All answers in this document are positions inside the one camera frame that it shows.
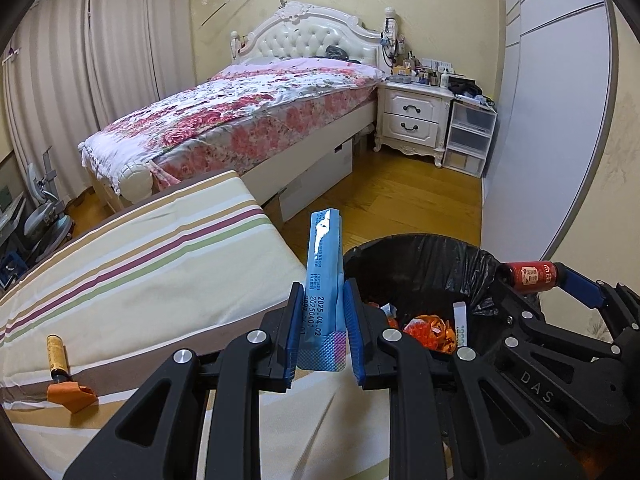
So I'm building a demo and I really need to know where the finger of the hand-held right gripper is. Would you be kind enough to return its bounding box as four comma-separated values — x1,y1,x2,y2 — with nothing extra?
487,275,621,361
557,262,640,332

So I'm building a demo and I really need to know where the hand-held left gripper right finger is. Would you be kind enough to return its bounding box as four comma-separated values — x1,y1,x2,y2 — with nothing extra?
342,279,588,480

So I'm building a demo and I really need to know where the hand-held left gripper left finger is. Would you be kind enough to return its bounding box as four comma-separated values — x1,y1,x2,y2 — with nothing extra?
62,282,306,480

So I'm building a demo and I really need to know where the small red bottle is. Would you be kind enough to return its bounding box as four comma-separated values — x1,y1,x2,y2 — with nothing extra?
502,260,563,295

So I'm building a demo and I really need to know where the orange wrapper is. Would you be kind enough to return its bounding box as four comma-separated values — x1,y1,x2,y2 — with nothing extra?
402,314,458,354

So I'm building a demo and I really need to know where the blue stick packet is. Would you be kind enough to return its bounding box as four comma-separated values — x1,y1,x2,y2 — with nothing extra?
295,206,348,373

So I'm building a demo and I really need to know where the black bagged trash bin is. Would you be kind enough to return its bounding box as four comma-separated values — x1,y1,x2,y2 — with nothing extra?
342,232,545,361

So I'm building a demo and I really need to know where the white stick packet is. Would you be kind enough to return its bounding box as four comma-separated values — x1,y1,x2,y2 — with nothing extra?
452,301,469,351

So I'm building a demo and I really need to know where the striped cloth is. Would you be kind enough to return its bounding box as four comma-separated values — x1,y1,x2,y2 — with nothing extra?
0,170,391,480

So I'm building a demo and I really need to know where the white storage box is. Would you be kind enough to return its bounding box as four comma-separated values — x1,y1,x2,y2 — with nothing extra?
278,137,355,223

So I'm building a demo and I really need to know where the white wardrobe sliding door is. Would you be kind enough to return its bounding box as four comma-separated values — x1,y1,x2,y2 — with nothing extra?
480,0,616,261

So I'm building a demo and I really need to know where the clear plastic drawer unit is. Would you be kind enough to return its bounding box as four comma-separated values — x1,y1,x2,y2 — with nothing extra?
442,97,498,178

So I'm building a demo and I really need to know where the pile of dark items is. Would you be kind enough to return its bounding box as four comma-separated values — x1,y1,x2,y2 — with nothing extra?
447,74,498,111

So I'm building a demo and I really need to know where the orange paper scrap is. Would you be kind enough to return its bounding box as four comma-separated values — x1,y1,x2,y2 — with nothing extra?
46,381,97,415

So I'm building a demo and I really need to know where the pink floral blanket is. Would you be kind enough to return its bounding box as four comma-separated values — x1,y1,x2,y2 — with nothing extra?
80,57,387,196

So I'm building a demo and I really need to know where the yellow tube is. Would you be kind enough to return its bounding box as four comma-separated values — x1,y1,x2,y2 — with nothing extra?
46,334,71,382

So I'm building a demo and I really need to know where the white nightstand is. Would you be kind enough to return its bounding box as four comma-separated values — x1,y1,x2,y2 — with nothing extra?
372,80,453,168

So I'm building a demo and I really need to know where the group of small bottles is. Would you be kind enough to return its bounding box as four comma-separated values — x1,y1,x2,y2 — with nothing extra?
390,52,453,86

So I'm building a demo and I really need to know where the dark cloth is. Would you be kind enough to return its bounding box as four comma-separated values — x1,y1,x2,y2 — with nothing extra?
324,44,368,66

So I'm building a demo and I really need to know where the white bed with tufted headboard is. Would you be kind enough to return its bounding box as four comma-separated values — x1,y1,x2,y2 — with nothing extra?
80,2,388,211

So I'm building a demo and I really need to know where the beige curtain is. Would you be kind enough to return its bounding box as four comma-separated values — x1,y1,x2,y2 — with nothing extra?
0,0,198,201

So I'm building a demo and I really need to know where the grey metal frame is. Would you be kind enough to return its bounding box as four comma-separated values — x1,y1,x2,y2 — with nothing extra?
0,145,73,281

